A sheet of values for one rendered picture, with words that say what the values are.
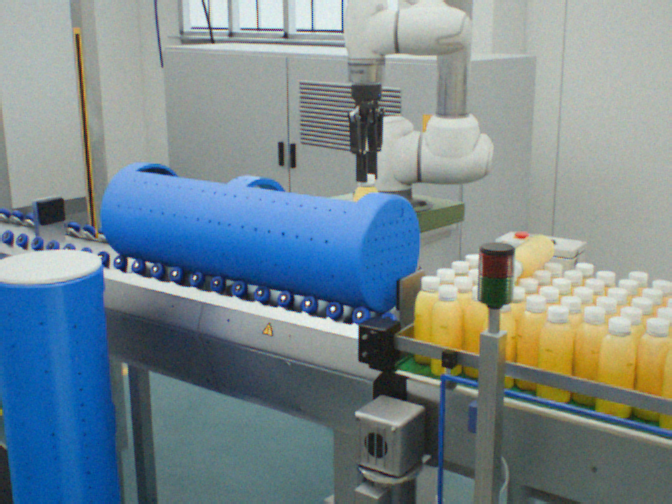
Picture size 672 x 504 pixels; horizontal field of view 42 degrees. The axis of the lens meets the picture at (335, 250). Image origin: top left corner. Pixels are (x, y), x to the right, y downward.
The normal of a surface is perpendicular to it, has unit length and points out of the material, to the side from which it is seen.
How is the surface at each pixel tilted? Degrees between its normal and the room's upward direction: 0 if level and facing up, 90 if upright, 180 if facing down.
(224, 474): 0
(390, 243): 90
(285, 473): 0
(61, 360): 90
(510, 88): 90
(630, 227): 90
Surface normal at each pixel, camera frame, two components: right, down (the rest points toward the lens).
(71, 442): 0.45, 0.24
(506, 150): 0.70, 0.18
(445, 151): -0.23, 0.30
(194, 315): -0.54, -0.11
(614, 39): -0.72, 0.19
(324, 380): -0.52, 0.55
